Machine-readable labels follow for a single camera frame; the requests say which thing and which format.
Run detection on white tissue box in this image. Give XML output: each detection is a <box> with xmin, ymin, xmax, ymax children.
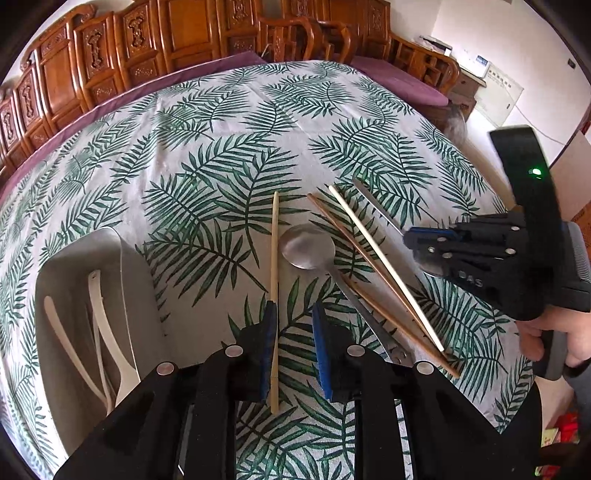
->
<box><xmin>418</xmin><ymin>34</ymin><xmax>454</xmax><ymax>51</ymax></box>

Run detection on person's dark clothing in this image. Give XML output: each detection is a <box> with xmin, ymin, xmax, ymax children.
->
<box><xmin>501</xmin><ymin>384</ymin><xmax>546</xmax><ymax>480</ymax></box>

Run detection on grey metal tray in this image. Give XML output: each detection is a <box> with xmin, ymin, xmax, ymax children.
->
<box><xmin>34</xmin><ymin>227</ymin><xmax>169</xmax><ymax>462</ymax></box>

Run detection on purple armchair cushion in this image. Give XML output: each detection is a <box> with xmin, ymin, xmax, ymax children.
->
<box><xmin>351</xmin><ymin>55</ymin><xmax>450</xmax><ymax>107</ymax></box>

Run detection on red packaging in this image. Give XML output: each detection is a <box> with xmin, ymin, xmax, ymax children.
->
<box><xmin>540</xmin><ymin>411</ymin><xmax>583</xmax><ymax>445</ymax></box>

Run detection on white panel board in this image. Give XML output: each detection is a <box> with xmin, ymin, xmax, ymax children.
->
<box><xmin>475</xmin><ymin>74</ymin><xmax>525</xmax><ymax>126</ymax></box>

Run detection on pale bamboo chopstick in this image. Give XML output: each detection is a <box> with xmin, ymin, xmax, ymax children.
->
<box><xmin>270</xmin><ymin>191</ymin><xmax>281</xmax><ymax>414</ymax></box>

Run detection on small white plastic spoon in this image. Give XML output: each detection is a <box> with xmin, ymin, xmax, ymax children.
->
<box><xmin>43</xmin><ymin>296</ymin><xmax>109</xmax><ymax>404</ymax></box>

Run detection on brown cardboard sheet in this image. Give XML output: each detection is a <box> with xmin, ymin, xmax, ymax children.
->
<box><xmin>549</xmin><ymin>131</ymin><xmax>591</xmax><ymax>223</ymax></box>

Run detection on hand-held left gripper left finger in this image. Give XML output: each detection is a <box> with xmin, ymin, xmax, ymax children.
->
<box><xmin>53</xmin><ymin>300</ymin><xmax>280</xmax><ymax>480</ymax></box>

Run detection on white plastic fork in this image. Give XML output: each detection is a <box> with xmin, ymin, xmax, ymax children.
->
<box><xmin>95</xmin><ymin>314</ymin><xmax>116</xmax><ymax>416</ymax></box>

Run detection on large white plastic spoon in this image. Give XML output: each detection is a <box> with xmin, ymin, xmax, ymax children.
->
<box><xmin>87</xmin><ymin>271</ymin><xmax>141</xmax><ymax>407</ymax></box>

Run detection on leaf print tablecloth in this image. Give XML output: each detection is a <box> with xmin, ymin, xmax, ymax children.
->
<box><xmin>0</xmin><ymin>60</ymin><xmax>536</xmax><ymax>480</ymax></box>

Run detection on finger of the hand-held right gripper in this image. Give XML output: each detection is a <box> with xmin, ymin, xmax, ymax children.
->
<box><xmin>416</xmin><ymin>244</ymin><xmax>519</xmax><ymax>280</ymax></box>
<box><xmin>403</xmin><ymin>213</ymin><xmax>525</xmax><ymax>252</ymax></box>

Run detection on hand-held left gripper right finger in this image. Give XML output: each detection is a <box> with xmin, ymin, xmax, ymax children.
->
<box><xmin>312</xmin><ymin>302</ymin><xmax>540</xmax><ymax>480</ymax></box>

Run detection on wooden side table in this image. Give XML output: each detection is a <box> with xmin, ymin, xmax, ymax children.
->
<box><xmin>450</xmin><ymin>39</ymin><xmax>485</xmax><ymax>121</ymax></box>

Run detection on white chopstick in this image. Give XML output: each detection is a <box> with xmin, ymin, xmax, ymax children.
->
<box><xmin>329</xmin><ymin>184</ymin><xmax>445</xmax><ymax>352</ymax></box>

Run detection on person's right hand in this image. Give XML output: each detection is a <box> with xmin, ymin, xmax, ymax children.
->
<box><xmin>515</xmin><ymin>299</ymin><xmax>591</xmax><ymax>368</ymax></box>

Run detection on steel spoon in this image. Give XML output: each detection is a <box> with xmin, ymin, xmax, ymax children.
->
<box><xmin>280</xmin><ymin>224</ymin><xmax>414</xmax><ymax>367</ymax></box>

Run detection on carved wooden armchair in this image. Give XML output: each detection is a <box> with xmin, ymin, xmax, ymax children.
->
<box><xmin>351</xmin><ymin>0</ymin><xmax>462</xmax><ymax>109</ymax></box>

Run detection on white wall cable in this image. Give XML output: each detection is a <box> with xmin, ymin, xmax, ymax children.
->
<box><xmin>512</xmin><ymin>104</ymin><xmax>570</xmax><ymax>145</ymax></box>

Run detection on carved wooden sofa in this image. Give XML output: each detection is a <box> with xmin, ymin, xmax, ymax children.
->
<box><xmin>0</xmin><ymin>0</ymin><xmax>352</xmax><ymax>185</ymax></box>

